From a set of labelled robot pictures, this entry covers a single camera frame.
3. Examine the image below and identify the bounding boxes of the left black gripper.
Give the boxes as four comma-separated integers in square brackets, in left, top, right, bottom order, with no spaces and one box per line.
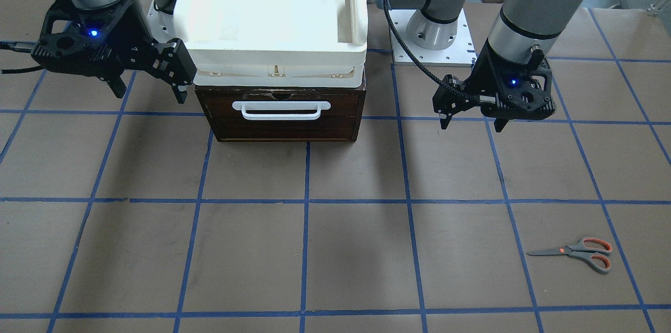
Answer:
[439,42,556,133]

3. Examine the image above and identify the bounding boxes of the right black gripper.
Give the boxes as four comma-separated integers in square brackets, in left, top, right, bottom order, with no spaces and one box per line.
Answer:
[30,0,189,104]

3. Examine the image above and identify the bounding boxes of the grey orange scissors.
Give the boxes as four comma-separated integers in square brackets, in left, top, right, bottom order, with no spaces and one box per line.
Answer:
[526,237,613,274]

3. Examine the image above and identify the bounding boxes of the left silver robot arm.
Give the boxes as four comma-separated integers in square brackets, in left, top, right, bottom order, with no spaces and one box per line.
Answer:
[376,0,583,132]

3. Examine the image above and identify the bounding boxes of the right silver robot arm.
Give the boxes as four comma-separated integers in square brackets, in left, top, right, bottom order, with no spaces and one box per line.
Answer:
[31,0,196,104]

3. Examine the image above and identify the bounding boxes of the white foam tray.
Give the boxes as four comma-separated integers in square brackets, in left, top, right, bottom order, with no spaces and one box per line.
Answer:
[174,0,367,88]

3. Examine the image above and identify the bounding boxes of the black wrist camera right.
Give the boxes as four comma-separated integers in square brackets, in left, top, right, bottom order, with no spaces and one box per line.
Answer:
[147,38,197,91]

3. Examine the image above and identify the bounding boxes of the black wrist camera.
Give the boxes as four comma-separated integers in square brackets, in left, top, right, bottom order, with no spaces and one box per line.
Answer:
[147,38,197,91]
[432,73,496,118]

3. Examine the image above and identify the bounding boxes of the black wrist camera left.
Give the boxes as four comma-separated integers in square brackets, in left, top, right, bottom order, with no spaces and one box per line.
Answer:
[432,73,496,118]

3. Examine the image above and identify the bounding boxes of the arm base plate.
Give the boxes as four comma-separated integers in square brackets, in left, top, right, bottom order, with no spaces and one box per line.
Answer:
[389,9,477,67]
[147,0,178,43]

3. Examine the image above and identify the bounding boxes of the black braided cable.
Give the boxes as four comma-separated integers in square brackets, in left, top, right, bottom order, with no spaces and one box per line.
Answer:
[382,0,472,105]

